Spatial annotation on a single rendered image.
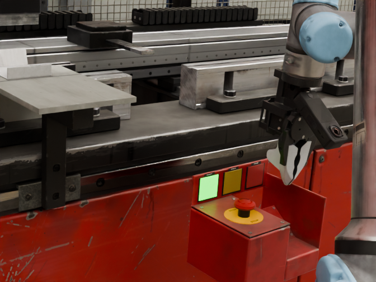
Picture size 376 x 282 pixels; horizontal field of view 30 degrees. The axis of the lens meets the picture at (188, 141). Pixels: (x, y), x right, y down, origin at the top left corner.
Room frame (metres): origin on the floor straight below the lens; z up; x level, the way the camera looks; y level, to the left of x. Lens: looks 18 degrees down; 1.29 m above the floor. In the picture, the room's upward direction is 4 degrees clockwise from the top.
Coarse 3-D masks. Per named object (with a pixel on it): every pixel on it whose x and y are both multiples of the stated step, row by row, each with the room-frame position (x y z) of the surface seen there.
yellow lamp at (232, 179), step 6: (228, 174) 1.27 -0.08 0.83; (234, 174) 1.28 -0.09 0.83; (240, 174) 1.29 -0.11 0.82; (228, 180) 1.27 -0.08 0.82; (234, 180) 1.28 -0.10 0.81; (240, 180) 1.29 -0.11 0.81; (228, 186) 1.27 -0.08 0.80; (234, 186) 1.28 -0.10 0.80; (240, 186) 1.29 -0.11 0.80; (228, 192) 1.27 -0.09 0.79
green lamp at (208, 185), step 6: (204, 180) 1.22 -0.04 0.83; (210, 180) 1.23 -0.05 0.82; (216, 180) 1.24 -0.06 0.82; (204, 186) 1.23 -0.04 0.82; (210, 186) 1.24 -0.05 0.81; (216, 186) 1.25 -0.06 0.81; (204, 192) 1.23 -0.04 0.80; (210, 192) 1.24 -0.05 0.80; (216, 192) 1.25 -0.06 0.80; (204, 198) 1.23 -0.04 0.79
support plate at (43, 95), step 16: (0, 80) 1.19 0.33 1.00; (32, 80) 1.21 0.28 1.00; (48, 80) 1.21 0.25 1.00; (64, 80) 1.22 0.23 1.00; (80, 80) 1.23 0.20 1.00; (16, 96) 1.09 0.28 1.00; (32, 96) 1.10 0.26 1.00; (48, 96) 1.10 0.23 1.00; (64, 96) 1.11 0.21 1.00; (80, 96) 1.12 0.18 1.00; (96, 96) 1.12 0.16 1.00; (112, 96) 1.13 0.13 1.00; (128, 96) 1.14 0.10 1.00; (48, 112) 1.04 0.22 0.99
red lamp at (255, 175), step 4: (260, 164) 1.32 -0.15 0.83; (248, 168) 1.30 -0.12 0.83; (252, 168) 1.31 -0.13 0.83; (256, 168) 1.32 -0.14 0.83; (260, 168) 1.32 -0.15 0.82; (248, 172) 1.30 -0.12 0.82; (252, 172) 1.31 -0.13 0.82; (256, 172) 1.32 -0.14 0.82; (260, 172) 1.32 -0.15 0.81; (248, 176) 1.30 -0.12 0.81; (252, 176) 1.31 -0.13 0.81; (256, 176) 1.32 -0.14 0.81; (260, 176) 1.32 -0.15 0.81; (248, 180) 1.30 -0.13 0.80; (252, 180) 1.31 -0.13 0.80; (256, 180) 1.32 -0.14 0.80; (260, 180) 1.33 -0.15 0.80; (248, 184) 1.30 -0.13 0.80; (252, 184) 1.31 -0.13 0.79; (256, 184) 1.32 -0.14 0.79; (260, 184) 1.33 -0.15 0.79
